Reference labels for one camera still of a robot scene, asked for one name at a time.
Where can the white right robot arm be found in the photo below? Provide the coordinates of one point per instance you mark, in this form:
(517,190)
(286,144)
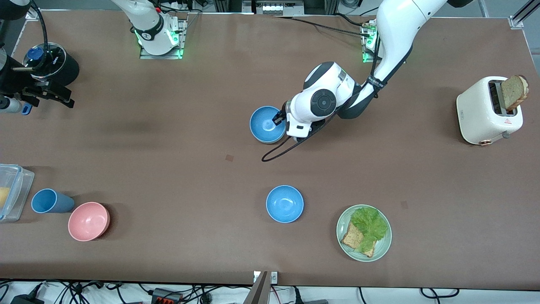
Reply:
(147,21)

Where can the aluminium frame profile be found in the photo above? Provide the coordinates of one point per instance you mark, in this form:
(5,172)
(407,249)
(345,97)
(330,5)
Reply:
(523,14)

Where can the white toaster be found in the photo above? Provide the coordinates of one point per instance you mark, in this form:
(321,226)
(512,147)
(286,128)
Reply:
(476,114)

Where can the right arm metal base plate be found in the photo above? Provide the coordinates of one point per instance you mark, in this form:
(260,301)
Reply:
(162,55)

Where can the pink bowl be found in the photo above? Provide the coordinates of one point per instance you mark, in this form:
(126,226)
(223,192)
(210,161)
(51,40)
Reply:
(89,221)

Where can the brown bread slice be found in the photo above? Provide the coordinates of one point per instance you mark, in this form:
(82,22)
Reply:
(352,238)

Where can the toasted bread slice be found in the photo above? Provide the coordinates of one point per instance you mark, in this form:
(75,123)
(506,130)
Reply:
(514,90)

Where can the yellow food item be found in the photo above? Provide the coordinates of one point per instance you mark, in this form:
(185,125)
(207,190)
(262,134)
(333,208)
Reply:
(3,197)

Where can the black red power strip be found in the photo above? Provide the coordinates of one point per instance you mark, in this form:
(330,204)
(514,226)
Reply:
(166,296)

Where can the grey metal camera pole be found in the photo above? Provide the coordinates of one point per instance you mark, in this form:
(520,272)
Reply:
(258,291)

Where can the blue bowl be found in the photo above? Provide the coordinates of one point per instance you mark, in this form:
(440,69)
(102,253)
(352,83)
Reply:
(284,204)
(263,124)

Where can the blue cup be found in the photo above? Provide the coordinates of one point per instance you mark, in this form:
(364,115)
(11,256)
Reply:
(50,201)

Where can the black round canister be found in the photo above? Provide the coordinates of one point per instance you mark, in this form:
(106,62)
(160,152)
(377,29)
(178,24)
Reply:
(63,67)

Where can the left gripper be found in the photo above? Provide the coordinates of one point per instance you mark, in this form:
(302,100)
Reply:
(279,117)

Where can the white mounting bracket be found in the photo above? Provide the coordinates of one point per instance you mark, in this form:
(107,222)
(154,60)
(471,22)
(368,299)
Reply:
(274,277)

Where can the pale green plate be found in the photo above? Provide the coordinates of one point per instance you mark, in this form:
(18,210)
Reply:
(382,249)

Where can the black power adapter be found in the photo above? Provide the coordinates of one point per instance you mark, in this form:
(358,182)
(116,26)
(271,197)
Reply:
(27,300)

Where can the green lettuce leaf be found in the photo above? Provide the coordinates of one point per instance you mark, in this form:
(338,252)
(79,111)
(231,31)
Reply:
(370,223)

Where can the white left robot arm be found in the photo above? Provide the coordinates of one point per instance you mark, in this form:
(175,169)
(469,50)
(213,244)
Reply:
(396,29)

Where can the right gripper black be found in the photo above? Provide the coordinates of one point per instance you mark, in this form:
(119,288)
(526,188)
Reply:
(39,90)

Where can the white power strip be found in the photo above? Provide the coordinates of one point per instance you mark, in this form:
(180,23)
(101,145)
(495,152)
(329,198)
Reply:
(278,7)

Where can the clear plastic container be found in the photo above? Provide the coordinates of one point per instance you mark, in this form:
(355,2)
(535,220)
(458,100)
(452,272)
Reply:
(17,190)

